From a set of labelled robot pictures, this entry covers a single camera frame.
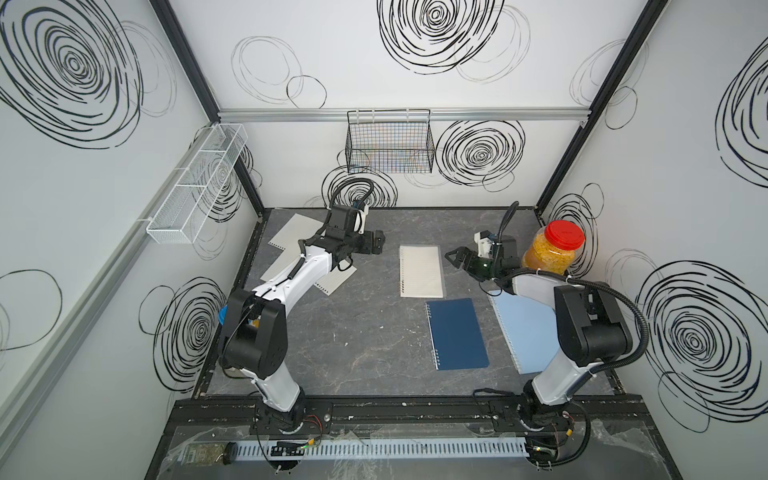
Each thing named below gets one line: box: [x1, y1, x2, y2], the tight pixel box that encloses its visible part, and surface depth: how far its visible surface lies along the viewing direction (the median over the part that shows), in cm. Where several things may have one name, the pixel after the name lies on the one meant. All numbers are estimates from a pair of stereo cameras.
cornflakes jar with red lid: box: [522, 220, 586, 275], surface depth 93 cm
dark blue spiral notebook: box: [425, 298, 489, 371], surface depth 89 cm
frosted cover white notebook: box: [399, 244, 446, 300], surface depth 104 cm
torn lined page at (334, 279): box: [314, 266, 358, 296], surface depth 101 cm
